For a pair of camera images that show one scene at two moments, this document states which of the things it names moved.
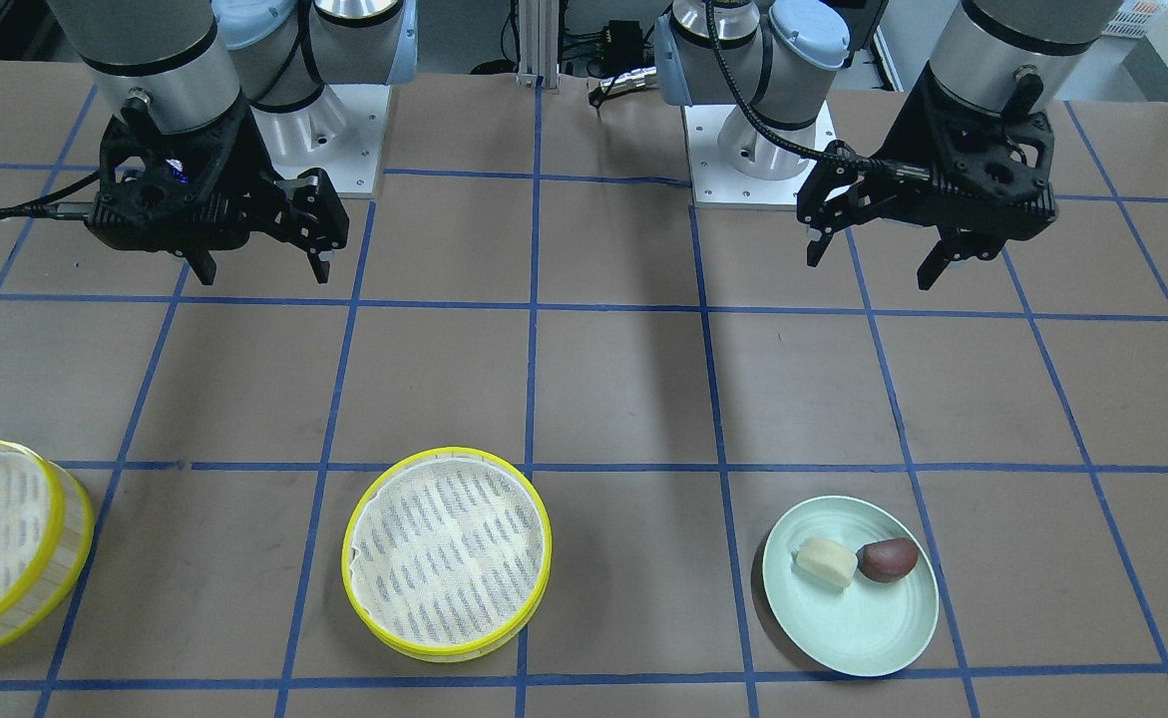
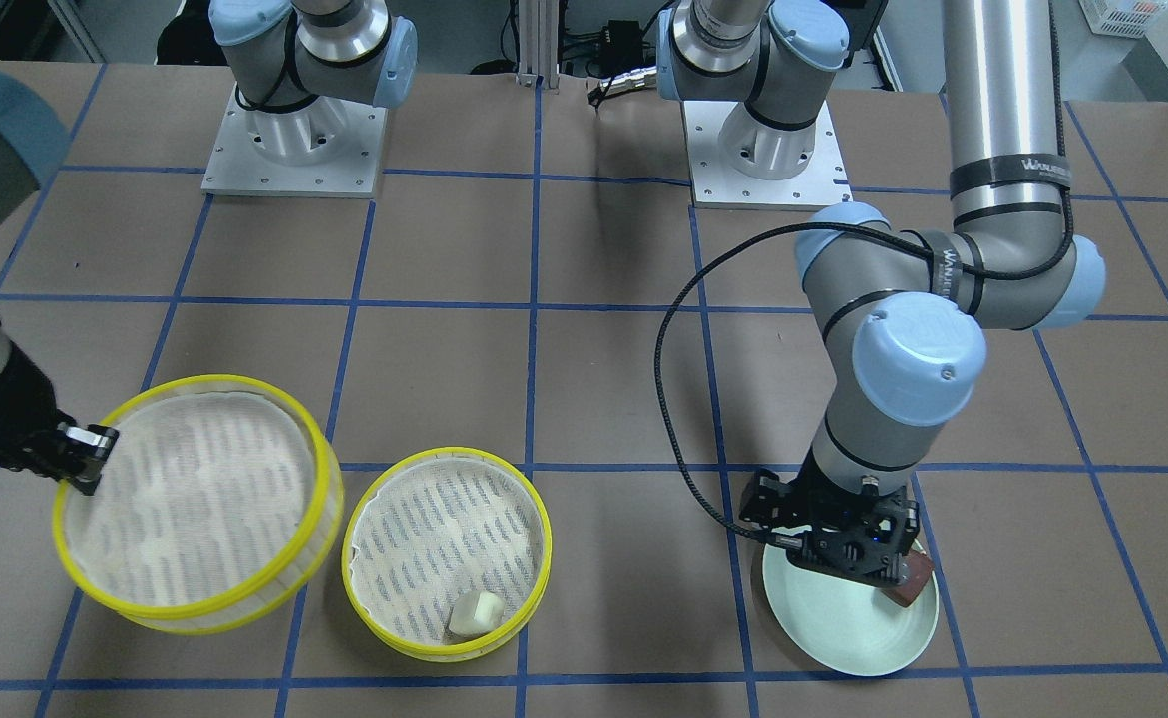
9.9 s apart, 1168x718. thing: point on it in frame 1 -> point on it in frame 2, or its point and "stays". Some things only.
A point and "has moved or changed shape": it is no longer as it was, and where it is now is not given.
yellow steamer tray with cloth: [18, 535] -> [220, 499]
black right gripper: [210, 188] -> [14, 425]
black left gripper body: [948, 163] -> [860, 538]
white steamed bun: [827, 560] has moved or changed shape
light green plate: [869, 627] stays
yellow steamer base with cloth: [446, 553] stays
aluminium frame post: [539, 43] stays
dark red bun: [887, 559] has moved or changed shape
